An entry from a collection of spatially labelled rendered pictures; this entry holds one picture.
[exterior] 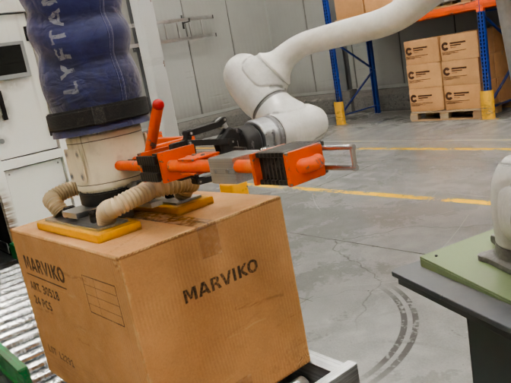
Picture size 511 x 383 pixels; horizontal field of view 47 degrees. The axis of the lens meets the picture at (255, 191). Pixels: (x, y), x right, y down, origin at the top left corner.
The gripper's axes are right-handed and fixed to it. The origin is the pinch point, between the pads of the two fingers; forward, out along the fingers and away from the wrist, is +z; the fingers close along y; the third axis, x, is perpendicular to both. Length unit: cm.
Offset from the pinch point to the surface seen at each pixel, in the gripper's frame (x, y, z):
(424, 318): 68, 119, -160
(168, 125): 276, 18, -162
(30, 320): 132, 67, 1
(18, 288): 178, 67, -9
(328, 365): 1, 61, -33
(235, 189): 50, 22, -49
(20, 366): 70, 57, 22
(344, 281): 135, 119, -177
